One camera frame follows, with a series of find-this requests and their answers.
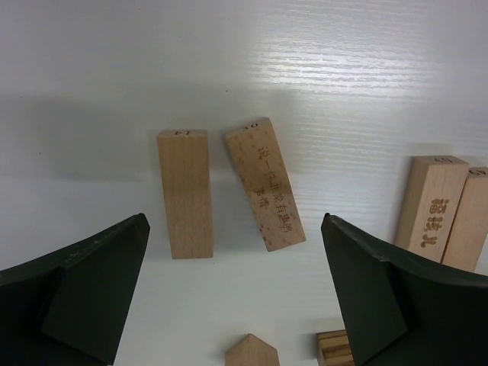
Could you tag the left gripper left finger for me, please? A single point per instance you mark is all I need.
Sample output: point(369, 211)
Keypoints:
point(70, 306)

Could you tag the printed light wood block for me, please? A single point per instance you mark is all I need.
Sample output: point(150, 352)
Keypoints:
point(433, 192)

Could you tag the tilted small wood block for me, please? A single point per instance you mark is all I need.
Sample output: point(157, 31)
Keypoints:
point(252, 351)

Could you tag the dark striped wood block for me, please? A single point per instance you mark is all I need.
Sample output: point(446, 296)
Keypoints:
point(333, 349)

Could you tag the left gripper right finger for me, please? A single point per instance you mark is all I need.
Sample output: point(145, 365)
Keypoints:
point(400, 308)

